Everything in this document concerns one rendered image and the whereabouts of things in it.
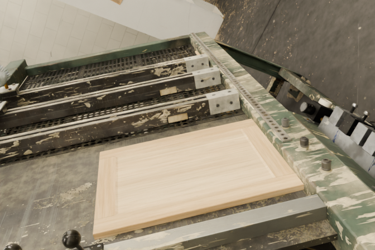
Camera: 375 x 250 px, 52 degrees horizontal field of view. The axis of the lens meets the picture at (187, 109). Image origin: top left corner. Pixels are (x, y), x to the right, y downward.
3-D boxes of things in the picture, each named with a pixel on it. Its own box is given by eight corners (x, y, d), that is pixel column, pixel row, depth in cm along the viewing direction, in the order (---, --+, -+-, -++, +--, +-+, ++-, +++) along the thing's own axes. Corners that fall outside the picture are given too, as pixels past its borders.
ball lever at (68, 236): (95, 261, 87) (78, 243, 77) (78, 265, 87) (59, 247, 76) (94, 245, 90) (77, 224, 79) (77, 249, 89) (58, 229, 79)
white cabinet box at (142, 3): (225, 17, 498) (66, -50, 439) (206, 57, 521) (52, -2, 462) (216, 5, 552) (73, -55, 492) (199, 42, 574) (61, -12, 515)
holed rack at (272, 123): (292, 140, 118) (292, 138, 118) (283, 142, 118) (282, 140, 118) (194, 33, 268) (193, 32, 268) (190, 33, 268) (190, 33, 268)
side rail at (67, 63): (192, 52, 265) (190, 36, 261) (30, 84, 255) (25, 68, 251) (190, 49, 272) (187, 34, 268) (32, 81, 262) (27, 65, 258)
